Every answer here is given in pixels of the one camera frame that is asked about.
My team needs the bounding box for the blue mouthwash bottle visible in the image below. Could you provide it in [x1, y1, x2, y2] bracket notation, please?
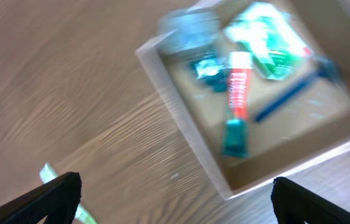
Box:
[157, 9, 227, 92]

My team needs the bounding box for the white open cardboard box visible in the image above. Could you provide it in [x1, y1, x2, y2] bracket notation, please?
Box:
[136, 0, 350, 199]

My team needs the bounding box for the red teal toothpaste tube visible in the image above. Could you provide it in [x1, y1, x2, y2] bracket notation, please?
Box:
[223, 52, 253, 158]

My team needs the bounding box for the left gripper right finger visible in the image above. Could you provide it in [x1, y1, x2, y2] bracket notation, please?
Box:
[270, 177, 350, 224]

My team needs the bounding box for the green white soap packet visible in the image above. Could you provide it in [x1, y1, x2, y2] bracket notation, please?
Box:
[224, 2, 313, 80]

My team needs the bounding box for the green white toothbrush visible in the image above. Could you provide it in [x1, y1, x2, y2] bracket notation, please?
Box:
[39, 162, 98, 224]

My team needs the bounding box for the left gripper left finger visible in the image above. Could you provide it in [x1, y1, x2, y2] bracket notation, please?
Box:
[0, 172, 81, 224]

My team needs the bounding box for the blue disposable razor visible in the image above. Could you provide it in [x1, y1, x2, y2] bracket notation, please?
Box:
[253, 57, 341, 123]

